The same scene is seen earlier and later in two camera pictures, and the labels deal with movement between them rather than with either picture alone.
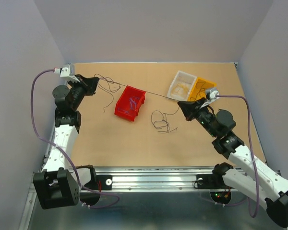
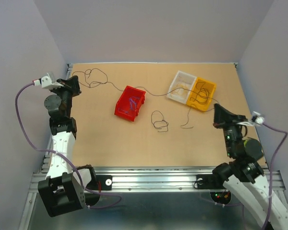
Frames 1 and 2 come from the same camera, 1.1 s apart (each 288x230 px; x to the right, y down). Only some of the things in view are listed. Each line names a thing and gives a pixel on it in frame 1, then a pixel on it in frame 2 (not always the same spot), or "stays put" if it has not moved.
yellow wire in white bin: x=180 y=89 stays put
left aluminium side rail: x=50 y=145 stays put
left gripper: x=88 y=84 -> x=71 y=85
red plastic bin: x=130 y=102 stays put
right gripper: x=192 y=108 -> x=222 y=116
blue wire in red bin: x=132 y=100 stays put
